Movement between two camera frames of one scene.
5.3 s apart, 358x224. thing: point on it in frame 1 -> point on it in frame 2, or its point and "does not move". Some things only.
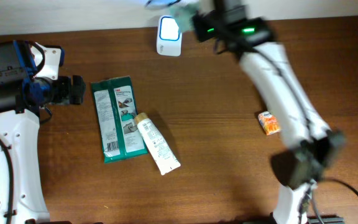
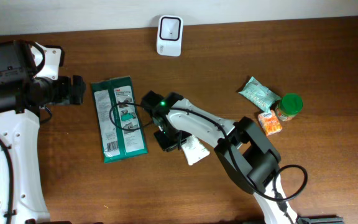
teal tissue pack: [183, 13] -> [260, 94]
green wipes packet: [115, 111] does not move
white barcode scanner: [169, 37] does not move
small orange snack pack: [268, 122] does not move
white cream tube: [163, 155] -> [194, 150]
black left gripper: [70, 95] does not move
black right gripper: [201, 25] -> [166, 144]
